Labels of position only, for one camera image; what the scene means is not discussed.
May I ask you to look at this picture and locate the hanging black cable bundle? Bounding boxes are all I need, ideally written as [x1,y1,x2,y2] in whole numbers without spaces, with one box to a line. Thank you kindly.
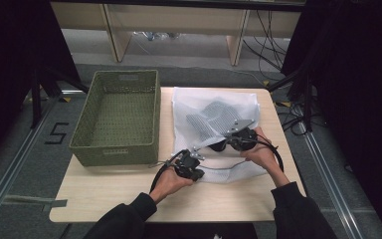
[243,9,290,75]

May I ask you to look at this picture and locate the metal floor rail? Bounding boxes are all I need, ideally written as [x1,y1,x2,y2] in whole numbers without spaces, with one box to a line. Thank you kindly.
[292,104,367,239]
[0,89,87,231]

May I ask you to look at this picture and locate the black cables on floor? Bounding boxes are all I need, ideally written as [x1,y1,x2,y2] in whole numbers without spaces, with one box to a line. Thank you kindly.
[276,99,326,137]

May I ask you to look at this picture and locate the person's left hand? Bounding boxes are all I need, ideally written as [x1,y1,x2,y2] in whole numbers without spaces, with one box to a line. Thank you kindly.
[151,164,195,205]

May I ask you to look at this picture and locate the black curtain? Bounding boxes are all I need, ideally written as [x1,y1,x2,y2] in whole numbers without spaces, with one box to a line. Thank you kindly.
[0,0,83,173]
[280,0,382,239]

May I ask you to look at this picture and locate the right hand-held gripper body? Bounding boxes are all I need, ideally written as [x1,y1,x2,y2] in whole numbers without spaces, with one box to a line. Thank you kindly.
[224,119,259,153]

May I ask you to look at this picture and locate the light wooden desk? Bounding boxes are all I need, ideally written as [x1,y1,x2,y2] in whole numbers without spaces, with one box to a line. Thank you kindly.
[50,0,306,67]

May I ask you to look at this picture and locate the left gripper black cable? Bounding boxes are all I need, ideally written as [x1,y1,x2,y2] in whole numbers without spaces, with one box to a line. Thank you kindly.
[148,148,188,194]

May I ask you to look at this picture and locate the grey tape strip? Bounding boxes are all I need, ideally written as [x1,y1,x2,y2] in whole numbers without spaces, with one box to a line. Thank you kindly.
[0,193,69,213]

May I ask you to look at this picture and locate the green woven storage basket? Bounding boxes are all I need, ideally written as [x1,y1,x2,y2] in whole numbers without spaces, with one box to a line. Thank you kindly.
[68,69,162,167]

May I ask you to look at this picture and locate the black cloth garment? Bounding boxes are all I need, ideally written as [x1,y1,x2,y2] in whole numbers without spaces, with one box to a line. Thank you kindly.
[185,101,244,144]

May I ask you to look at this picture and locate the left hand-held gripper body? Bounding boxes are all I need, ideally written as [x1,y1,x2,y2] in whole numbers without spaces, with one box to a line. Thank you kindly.
[173,146,206,178]

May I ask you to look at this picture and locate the white mesh laundry bag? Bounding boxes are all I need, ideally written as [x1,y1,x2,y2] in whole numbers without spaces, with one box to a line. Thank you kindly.
[170,87,269,184]

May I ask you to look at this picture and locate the person's right hand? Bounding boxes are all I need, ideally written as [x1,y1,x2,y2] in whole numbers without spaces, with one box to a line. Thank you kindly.
[239,125,282,182]

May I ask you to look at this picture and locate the person's dark clothing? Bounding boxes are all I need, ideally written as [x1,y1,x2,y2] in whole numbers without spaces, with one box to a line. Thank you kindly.
[142,222,259,239]

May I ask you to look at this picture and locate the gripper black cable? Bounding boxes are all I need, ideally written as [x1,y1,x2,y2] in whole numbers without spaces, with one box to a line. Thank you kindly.
[253,132,286,173]
[148,148,188,194]

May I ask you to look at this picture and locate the black metal stand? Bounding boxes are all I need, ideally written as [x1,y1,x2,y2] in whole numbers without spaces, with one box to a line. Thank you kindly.
[266,64,315,133]
[29,64,91,129]

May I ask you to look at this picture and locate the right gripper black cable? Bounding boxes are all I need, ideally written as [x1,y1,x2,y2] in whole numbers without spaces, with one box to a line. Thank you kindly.
[253,132,286,173]

